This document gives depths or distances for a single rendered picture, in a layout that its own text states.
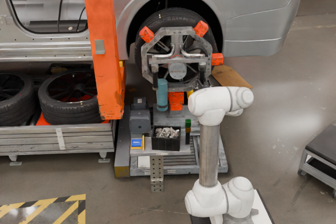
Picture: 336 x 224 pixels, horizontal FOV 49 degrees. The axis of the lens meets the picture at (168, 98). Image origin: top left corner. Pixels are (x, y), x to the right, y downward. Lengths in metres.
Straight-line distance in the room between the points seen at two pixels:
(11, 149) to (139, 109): 1.10
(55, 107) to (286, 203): 1.95
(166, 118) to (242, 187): 1.36
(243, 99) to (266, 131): 1.81
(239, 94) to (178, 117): 1.53
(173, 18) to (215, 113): 1.16
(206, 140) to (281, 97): 2.31
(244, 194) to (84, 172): 1.52
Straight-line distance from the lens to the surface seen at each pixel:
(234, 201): 2.12
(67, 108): 3.04
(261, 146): 3.42
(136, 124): 3.02
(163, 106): 2.90
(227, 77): 4.30
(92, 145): 3.10
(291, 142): 3.53
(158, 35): 2.72
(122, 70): 3.09
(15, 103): 3.26
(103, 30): 2.43
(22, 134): 3.16
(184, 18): 2.78
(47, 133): 3.09
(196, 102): 1.76
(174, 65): 2.68
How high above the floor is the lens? 2.22
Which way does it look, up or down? 34 degrees down
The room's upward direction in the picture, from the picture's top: 1 degrees counter-clockwise
